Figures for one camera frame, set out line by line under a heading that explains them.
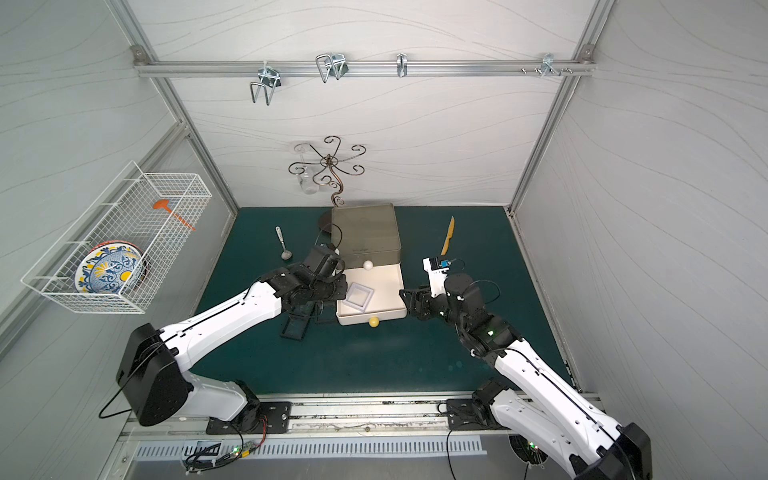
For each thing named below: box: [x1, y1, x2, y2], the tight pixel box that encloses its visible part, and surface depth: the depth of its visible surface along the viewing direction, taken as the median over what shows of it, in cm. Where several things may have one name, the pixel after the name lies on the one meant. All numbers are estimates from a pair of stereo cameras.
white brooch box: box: [342, 282, 375, 312], surface depth 88 cm
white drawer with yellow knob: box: [336, 263, 408, 326], surface depth 88 cm
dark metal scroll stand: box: [288, 136, 365, 207], surface depth 95 cm
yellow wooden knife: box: [441, 216, 455, 256], surface depth 113 cm
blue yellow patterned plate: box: [74, 240, 147, 295], surface depth 62 cm
